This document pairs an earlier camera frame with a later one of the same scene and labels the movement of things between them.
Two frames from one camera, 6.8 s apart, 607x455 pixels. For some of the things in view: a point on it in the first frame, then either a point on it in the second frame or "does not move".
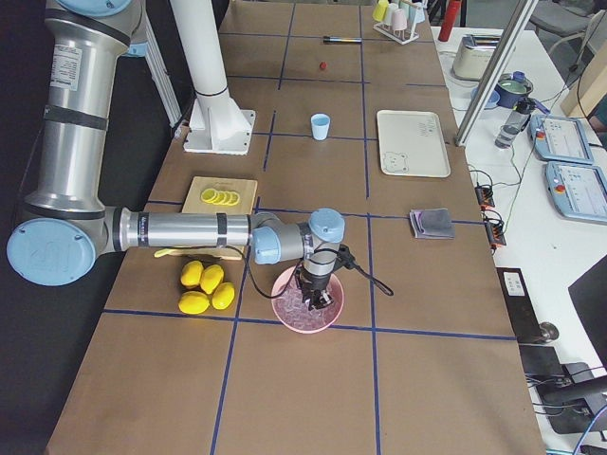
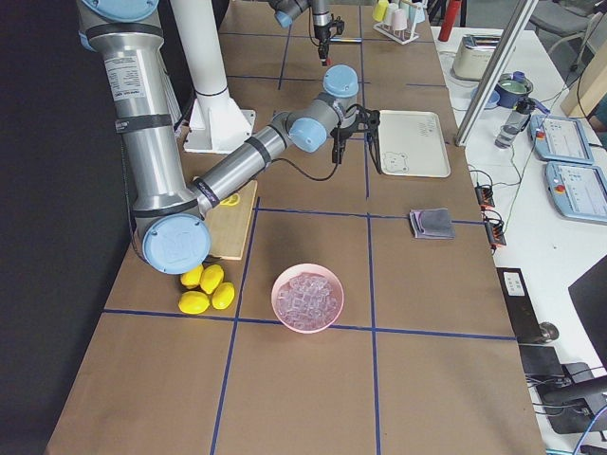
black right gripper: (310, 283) -> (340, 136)
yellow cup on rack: (380, 10) does not move
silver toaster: (472, 57) does not move
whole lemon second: (192, 273) does not move
